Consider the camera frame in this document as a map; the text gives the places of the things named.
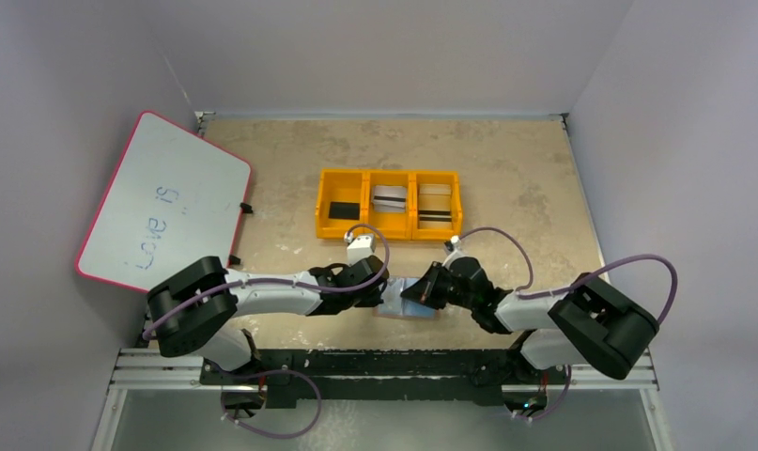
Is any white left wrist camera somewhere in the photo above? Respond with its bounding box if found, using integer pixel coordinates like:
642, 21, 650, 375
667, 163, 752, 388
344, 232, 376, 266

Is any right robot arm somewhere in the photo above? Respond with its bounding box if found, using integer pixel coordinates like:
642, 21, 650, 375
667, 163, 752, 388
400, 255, 660, 380

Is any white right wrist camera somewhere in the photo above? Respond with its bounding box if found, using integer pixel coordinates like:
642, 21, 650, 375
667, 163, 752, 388
442, 235, 467, 269

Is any yellow right bin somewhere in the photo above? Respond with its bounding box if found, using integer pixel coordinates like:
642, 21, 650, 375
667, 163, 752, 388
410, 171, 464, 241

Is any card stack black stripe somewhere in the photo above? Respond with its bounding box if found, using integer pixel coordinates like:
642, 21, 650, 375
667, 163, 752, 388
417, 183, 452, 228

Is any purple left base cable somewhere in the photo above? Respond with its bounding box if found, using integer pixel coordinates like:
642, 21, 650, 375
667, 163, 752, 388
219, 365, 325, 440

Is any pink framed whiteboard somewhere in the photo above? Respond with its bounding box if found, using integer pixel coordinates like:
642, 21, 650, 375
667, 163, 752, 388
75, 111, 252, 292

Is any stack of white cards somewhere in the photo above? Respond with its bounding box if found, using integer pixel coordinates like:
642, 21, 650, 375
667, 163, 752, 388
370, 185, 408, 213

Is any yellow middle bin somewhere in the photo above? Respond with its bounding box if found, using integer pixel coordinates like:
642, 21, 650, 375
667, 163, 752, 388
367, 170, 418, 241

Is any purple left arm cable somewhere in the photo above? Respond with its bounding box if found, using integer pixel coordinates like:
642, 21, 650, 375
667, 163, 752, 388
142, 223, 393, 341

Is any yellow left bin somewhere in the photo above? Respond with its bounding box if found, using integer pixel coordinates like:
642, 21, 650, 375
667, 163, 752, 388
315, 168, 368, 240

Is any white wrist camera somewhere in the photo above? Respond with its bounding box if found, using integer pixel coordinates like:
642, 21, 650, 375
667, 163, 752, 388
344, 232, 376, 266
442, 235, 467, 269

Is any yellow bin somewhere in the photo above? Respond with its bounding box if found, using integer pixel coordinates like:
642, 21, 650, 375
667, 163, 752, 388
410, 171, 464, 241
367, 170, 418, 241
315, 168, 368, 240

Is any black card in bin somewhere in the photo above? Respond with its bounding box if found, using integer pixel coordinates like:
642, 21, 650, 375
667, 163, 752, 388
328, 201, 361, 221

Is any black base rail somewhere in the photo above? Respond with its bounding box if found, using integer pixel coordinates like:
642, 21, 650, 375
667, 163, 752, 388
200, 349, 566, 410

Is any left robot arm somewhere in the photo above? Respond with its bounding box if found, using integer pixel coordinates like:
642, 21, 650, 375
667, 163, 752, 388
142, 256, 389, 372

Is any brown leather card holder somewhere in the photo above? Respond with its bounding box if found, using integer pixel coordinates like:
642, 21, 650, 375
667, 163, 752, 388
373, 277, 438, 320

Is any aluminium frame rail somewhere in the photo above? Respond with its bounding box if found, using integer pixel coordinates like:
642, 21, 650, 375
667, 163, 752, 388
110, 349, 658, 390

